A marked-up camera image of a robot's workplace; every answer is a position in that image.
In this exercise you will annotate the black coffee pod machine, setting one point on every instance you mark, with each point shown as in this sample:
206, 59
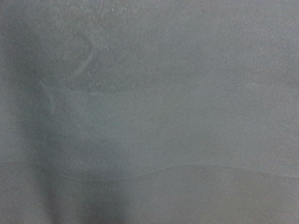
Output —
187, 93

